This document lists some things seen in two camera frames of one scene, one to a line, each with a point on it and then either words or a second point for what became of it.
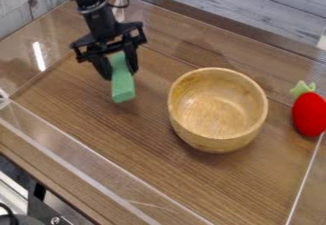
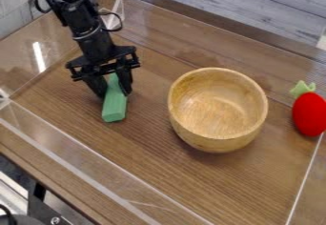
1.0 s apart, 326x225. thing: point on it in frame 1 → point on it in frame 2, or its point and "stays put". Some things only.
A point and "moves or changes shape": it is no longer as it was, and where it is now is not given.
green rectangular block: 122,79 moves or changes shape
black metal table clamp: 40,210 stays put
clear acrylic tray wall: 79,175 stays put
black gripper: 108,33 → 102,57
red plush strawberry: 309,110 stays put
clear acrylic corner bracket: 119,10 stays put
